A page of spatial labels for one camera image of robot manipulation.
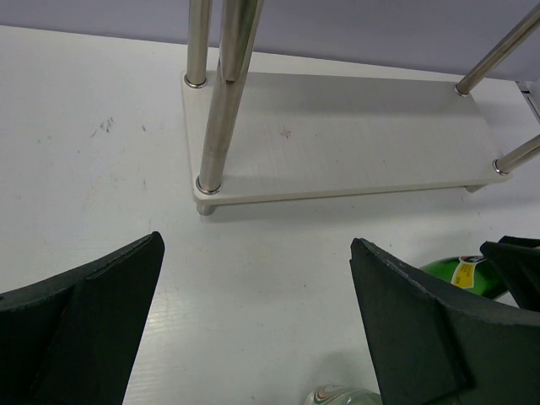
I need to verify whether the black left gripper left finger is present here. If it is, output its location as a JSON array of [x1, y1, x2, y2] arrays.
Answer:
[[1, 231, 165, 404]]

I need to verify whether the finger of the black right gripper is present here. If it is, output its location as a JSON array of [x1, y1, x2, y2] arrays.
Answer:
[[480, 236, 539, 312]]

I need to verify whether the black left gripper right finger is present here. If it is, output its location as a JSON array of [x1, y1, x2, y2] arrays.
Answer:
[[350, 239, 539, 404]]

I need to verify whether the green glass bottle red label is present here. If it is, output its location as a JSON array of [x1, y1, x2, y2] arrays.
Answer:
[[420, 256, 508, 300]]

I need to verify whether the white two-tier shelf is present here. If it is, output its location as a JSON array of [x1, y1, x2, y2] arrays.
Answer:
[[182, 1, 539, 216]]

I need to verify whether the clear bottle green cap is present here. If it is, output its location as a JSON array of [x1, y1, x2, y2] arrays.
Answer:
[[304, 385, 382, 405]]

